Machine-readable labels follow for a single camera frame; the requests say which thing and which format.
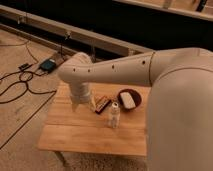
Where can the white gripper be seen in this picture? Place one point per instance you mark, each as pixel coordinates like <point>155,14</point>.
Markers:
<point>80,93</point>

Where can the clear plastic bottle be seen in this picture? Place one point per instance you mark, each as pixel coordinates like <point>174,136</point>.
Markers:
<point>114,115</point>

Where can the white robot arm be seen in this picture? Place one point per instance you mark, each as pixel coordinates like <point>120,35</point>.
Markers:
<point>179,118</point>

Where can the brown snack bar pack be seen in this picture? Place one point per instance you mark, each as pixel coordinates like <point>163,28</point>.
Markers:
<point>101,104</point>

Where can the wooden table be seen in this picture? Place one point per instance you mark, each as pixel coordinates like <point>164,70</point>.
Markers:
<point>87,132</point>

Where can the white sponge block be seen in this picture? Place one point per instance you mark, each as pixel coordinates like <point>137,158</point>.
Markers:
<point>127,100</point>

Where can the blue black power box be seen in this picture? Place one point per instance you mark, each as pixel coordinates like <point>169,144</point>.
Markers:
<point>48,65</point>

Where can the dark red bowl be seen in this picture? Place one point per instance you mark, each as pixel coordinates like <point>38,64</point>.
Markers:
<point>135,95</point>

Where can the small black connector box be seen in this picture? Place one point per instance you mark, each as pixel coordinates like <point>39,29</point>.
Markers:
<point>24,66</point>

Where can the metal wall rail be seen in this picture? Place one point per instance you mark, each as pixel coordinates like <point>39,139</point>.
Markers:
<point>74,33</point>

